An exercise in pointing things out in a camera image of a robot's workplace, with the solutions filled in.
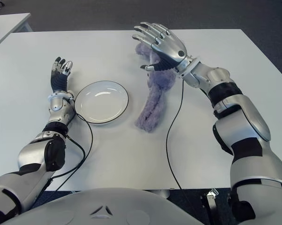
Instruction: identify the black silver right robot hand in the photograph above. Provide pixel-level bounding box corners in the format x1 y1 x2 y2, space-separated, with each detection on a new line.
131 22 193 71

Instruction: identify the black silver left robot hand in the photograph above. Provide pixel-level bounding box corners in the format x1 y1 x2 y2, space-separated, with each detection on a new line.
51 56 74 92

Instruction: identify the purple plush bunny doll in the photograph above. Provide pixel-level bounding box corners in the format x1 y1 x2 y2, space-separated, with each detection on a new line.
134 43 178 133

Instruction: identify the white plate with black rim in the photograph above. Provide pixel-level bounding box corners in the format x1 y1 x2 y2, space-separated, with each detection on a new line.
74 80 129 125

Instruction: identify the white side table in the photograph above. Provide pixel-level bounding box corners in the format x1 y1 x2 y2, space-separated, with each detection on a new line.
0 13 33 52

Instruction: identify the grey robot torso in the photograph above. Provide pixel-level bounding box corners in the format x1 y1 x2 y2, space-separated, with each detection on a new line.
0 187 202 225

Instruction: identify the white table leg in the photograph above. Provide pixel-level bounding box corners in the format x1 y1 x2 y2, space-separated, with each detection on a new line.
152 189 171 199

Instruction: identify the metal table clamp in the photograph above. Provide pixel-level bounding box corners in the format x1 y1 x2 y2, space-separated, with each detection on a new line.
206 188 219 201

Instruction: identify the thin black left wrist cable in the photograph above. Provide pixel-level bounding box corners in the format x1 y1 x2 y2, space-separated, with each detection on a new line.
47 112 94 192

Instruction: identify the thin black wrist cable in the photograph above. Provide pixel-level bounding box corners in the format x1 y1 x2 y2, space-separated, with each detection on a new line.
166 79 185 190
47 112 94 192

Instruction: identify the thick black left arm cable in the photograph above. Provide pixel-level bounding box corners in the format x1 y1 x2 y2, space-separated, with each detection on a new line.
48 137 86 180

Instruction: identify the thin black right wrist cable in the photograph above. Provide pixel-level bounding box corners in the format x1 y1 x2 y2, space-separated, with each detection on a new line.
166 79 185 190

